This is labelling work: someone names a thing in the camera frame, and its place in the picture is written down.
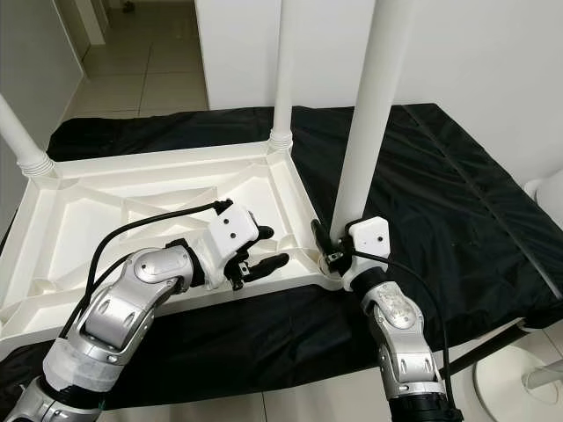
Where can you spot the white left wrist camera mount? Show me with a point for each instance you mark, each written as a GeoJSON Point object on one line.
{"type": "Point", "coordinates": [233, 230]}

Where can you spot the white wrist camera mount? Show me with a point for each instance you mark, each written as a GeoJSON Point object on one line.
{"type": "Point", "coordinates": [369, 237]}
{"type": "Point", "coordinates": [233, 230]}

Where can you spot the white round stand base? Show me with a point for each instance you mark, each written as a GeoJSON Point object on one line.
{"type": "Point", "coordinates": [506, 396]}

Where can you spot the white plastic table top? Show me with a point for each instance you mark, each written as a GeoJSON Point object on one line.
{"type": "Point", "coordinates": [106, 229]}

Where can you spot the black cloth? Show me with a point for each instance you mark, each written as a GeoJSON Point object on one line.
{"type": "Point", "coordinates": [475, 229]}

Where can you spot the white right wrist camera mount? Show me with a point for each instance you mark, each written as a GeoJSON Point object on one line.
{"type": "Point", "coordinates": [369, 237]}

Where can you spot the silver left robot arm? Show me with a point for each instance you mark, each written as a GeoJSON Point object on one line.
{"type": "Point", "coordinates": [132, 308]}

